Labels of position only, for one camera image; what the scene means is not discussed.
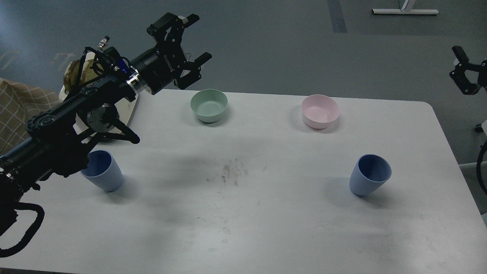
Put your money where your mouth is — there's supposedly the front toast slice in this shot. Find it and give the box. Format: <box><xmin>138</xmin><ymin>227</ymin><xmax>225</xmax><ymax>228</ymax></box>
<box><xmin>79</xmin><ymin>59</ymin><xmax>104</xmax><ymax>87</ymax></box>

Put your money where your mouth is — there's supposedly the pink bowl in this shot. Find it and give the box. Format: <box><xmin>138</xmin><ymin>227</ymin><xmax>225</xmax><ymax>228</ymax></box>
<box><xmin>301</xmin><ymin>95</ymin><xmax>341</xmax><ymax>130</ymax></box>

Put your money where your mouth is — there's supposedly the rear toast slice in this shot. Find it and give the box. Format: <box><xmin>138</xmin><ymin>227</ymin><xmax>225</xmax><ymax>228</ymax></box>
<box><xmin>63</xmin><ymin>60</ymin><xmax>80</xmax><ymax>95</ymax></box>

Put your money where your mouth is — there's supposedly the toast slice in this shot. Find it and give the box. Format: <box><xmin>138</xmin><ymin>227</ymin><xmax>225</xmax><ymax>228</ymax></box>
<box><xmin>63</xmin><ymin>60</ymin><xmax>80</xmax><ymax>95</ymax></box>
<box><xmin>79</xmin><ymin>59</ymin><xmax>104</xmax><ymax>87</ymax></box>

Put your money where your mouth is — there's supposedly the blue cup from table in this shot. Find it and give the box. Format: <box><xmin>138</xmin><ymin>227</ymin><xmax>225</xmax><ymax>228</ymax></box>
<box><xmin>80</xmin><ymin>150</ymin><xmax>124</xmax><ymax>192</ymax></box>
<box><xmin>349</xmin><ymin>154</ymin><xmax>392</xmax><ymax>197</ymax></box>

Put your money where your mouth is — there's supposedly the green bowl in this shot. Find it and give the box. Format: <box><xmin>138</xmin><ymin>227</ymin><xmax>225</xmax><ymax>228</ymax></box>
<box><xmin>190</xmin><ymin>89</ymin><xmax>228</xmax><ymax>123</ymax></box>

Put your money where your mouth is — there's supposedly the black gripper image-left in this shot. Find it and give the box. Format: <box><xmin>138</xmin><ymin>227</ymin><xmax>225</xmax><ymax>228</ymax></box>
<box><xmin>131</xmin><ymin>13</ymin><xmax>212</xmax><ymax>95</ymax></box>

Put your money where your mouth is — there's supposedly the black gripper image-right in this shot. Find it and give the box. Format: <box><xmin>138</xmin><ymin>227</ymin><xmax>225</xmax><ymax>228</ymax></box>
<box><xmin>449</xmin><ymin>46</ymin><xmax>487</xmax><ymax>95</ymax></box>

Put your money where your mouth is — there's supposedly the beige checkered cloth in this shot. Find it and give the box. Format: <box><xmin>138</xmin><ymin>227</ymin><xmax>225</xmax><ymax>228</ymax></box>
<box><xmin>0</xmin><ymin>78</ymin><xmax>60</xmax><ymax>155</ymax></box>

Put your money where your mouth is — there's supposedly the cream toaster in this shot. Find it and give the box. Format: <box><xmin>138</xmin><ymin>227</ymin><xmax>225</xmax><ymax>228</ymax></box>
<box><xmin>59</xmin><ymin>52</ymin><xmax>138</xmax><ymax>134</ymax></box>

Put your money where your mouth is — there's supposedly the white stand base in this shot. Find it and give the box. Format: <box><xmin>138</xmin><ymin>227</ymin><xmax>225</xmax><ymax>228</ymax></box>
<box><xmin>371</xmin><ymin>0</ymin><xmax>439</xmax><ymax>16</ymax></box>

